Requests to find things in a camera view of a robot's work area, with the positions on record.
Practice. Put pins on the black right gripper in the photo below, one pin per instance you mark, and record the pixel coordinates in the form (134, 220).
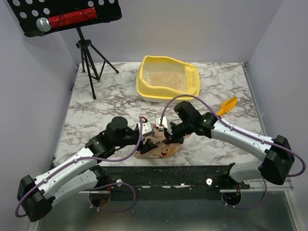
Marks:
(173, 134)

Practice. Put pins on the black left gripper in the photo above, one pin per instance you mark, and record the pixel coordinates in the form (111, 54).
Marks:
(148, 146)

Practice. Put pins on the pink cat litter bag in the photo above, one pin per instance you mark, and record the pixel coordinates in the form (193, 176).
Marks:
(162, 150)

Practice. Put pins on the orange plastic scoop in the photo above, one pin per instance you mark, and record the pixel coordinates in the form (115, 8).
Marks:
(227, 106)

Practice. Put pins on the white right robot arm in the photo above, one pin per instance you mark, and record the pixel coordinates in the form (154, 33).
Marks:
(274, 158)

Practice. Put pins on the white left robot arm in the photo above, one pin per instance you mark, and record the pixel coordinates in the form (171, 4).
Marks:
(37, 195)

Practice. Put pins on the beige cat litter pile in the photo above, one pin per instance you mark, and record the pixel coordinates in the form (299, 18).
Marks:
(165, 79)

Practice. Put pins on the yellow litter box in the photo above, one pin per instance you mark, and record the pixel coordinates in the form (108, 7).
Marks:
(156, 64)

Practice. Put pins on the red silver microphone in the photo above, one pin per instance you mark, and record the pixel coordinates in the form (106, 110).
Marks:
(66, 19)

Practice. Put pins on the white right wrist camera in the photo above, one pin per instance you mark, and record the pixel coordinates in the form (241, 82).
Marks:
(163, 124)

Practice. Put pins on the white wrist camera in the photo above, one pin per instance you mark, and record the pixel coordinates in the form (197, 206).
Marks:
(163, 124)
(147, 128)

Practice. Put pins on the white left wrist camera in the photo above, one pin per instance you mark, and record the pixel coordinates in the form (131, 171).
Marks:
(147, 128)

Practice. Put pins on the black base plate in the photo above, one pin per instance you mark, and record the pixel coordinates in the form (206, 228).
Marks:
(170, 183)

